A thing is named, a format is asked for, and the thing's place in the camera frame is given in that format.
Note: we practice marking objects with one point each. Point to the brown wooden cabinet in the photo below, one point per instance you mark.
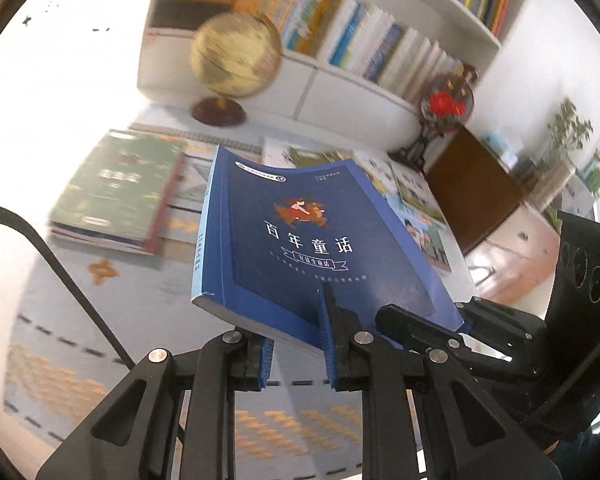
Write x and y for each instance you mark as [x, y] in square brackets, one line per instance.
[480, 195]

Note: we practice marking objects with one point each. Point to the row of yellow orange books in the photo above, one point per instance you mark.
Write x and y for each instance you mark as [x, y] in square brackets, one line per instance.
[290, 10]

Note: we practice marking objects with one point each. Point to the blue fairy tale book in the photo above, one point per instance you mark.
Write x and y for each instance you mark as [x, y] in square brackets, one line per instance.
[305, 240]

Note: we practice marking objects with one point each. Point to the white cartoon picture book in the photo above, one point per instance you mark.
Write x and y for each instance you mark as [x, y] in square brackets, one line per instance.
[275, 150]

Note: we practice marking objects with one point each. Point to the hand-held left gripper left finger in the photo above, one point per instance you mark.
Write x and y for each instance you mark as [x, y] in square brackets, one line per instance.
[267, 365]

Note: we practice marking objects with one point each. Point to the row of blue white books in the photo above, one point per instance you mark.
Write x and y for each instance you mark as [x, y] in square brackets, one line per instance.
[395, 50]

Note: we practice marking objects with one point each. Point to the light blue storage box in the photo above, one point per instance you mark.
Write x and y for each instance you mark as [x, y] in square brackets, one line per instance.
[500, 147]

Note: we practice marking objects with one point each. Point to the green potted plant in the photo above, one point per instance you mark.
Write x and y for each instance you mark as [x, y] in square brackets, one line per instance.
[570, 125]

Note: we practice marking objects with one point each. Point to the red flower embroidered fan ornament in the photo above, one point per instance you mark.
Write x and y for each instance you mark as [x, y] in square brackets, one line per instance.
[442, 105]

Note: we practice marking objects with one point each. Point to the pile of books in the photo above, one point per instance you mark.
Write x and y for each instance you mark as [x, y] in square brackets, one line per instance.
[120, 180]

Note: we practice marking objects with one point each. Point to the antique yellow desk globe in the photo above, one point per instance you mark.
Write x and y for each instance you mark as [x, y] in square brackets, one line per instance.
[235, 55]

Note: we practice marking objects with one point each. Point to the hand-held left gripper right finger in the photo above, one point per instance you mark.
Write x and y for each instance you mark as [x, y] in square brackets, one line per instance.
[328, 355]

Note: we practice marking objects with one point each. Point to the white bookshelf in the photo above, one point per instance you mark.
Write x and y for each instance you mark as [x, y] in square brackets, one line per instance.
[330, 90]

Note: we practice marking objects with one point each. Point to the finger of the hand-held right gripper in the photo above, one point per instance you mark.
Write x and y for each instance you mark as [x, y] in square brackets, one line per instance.
[515, 340]
[415, 325]

